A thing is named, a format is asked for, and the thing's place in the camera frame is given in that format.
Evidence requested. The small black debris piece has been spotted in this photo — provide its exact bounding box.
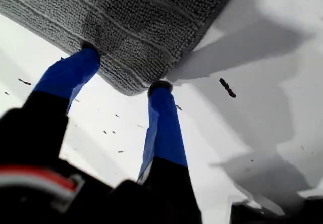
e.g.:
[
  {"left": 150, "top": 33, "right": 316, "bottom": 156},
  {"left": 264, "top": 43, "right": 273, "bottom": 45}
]
[{"left": 219, "top": 77, "right": 237, "bottom": 99}]

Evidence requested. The grey striped towel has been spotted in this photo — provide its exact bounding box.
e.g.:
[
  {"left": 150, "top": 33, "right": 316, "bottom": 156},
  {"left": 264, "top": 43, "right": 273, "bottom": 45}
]
[{"left": 0, "top": 0, "right": 243, "bottom": 97}]

